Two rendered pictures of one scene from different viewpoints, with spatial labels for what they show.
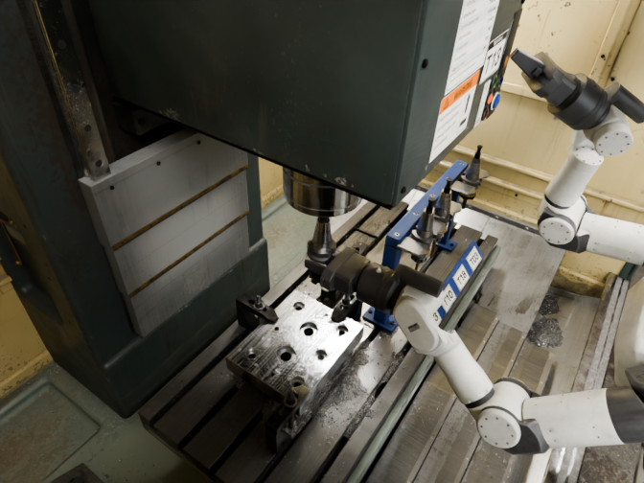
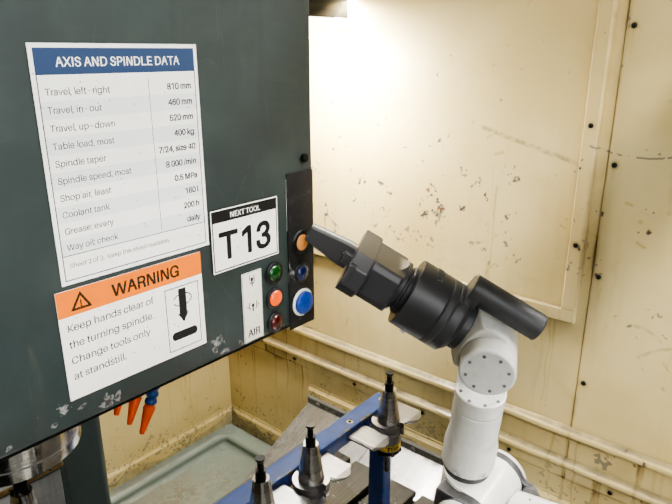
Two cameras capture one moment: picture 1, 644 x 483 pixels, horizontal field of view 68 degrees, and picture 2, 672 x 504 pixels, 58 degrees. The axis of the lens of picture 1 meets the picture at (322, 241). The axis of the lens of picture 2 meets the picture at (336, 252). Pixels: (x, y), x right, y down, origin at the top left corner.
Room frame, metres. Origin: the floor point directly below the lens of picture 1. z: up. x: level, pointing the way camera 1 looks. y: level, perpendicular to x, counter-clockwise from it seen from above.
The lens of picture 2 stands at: (0.21, -0.46, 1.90)
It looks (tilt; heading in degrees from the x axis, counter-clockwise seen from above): 18 degrees down; 7
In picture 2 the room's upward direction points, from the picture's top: straight up
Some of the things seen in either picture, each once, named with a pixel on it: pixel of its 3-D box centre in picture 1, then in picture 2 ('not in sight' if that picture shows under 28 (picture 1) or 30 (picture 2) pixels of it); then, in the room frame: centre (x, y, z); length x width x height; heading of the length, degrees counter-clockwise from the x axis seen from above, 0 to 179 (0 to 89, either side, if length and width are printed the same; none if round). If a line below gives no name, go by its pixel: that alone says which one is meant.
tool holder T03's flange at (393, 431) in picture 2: (471, 180); (388, 425); (1.23, -0.44, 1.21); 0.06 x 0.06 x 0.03
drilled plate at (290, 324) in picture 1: (297, 346); not in sight; (0.78, 0.05, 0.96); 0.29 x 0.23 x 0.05; 147
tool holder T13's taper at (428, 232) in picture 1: (426, 221); (261, 496); (0.95, -0.26, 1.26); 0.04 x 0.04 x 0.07
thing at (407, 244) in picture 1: (414, 247); not in sight; (0.91, -0.23, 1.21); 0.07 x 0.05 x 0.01; 57
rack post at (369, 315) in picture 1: (386, 284); not in sight; (0.94, -0.18, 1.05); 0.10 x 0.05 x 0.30; 57
